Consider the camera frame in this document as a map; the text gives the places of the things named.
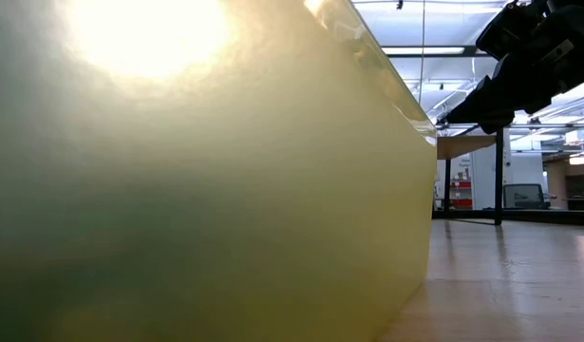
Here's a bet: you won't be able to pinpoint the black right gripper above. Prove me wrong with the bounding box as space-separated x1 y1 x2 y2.
444 4 584 136

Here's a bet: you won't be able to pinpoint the yellow translucent plastic bin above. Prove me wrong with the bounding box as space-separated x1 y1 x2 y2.
0 0 439 342

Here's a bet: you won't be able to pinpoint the wooden shelf riser black legs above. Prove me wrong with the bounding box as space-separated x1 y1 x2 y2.
436 126 511 227

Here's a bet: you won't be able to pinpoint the dark computer monitor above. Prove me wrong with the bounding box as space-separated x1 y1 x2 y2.
503 183 547 211

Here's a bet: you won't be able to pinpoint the red cabinet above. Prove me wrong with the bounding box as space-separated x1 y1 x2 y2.
450 179 473 210

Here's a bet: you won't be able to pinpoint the ceiling light panel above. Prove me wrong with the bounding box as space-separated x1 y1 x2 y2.
380 46 466 56

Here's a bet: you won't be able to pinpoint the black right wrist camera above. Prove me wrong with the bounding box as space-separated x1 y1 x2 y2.
475 0 553 62

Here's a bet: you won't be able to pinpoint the thin hanging cord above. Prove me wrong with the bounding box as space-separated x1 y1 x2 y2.
417 0 426 106

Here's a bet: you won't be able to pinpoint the black aluminium table frame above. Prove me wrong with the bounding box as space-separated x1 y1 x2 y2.
432 207 584 227

